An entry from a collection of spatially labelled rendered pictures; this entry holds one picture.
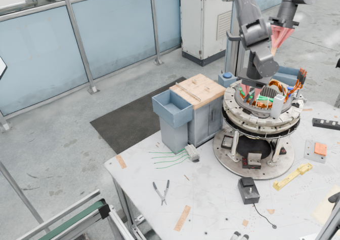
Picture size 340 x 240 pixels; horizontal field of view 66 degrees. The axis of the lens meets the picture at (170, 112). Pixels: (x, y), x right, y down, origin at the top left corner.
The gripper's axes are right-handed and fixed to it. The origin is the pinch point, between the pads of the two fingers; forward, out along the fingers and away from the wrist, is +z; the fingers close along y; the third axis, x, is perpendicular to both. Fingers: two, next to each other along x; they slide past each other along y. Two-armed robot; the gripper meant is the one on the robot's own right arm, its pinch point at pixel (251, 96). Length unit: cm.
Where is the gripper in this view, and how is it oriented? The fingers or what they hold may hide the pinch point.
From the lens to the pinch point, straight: 97.8
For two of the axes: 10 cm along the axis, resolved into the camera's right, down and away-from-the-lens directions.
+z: 0.6, 7.6, 6.4
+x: 5.4, -5.7, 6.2
